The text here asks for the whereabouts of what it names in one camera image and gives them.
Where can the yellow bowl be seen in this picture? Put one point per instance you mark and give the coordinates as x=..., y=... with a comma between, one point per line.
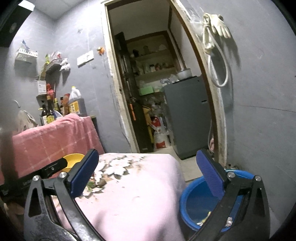
x=72, y=159

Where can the grey refrigerator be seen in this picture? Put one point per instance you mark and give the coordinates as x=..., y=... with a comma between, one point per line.
x=189, y=115

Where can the blue plastic bucket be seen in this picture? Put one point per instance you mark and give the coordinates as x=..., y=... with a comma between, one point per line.
x=196, y=202

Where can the dark soy sauce bottle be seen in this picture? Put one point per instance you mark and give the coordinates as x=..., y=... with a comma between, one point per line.
x=46, y=115

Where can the white wall switch panel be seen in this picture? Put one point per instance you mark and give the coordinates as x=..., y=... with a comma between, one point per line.
x=85, y=58

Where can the white wrapper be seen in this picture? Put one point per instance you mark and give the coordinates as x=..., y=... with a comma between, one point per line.
x=229, y=222

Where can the white rubber glove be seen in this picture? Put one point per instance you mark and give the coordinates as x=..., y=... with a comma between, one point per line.
x=216, y=24

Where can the grey hanging rag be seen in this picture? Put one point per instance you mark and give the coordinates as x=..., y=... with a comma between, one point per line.
x=25, y=121

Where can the pink floral tablecloth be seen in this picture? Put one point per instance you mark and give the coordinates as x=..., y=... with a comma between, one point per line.
x=141, y=205

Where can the wall shelf rack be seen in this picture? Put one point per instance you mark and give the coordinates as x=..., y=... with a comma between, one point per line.
x=53, y=62

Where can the large oil jug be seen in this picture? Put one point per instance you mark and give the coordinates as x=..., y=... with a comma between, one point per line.
x=76, y=102

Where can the metal pot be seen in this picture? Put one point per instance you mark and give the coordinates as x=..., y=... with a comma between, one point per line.
x=184, y=74

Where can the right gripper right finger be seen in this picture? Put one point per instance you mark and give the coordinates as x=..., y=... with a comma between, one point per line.
x=243, y=199

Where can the pink checkered cloth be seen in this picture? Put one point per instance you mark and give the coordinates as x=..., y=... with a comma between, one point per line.
x=37, y=147

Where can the red white sack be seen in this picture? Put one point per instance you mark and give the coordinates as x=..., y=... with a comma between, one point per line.
x=160, y=135

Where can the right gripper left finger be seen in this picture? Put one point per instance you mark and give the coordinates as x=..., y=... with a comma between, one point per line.
x=41, y=221

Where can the brown nut shell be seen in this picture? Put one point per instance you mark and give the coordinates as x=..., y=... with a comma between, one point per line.
x=102, y=182

